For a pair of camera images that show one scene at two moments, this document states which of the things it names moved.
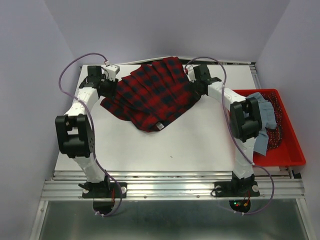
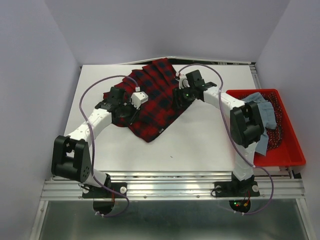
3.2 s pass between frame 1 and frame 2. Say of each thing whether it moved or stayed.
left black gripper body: moved
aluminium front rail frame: stayed
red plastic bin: stayed
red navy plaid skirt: moved
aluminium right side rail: stayed
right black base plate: stayed
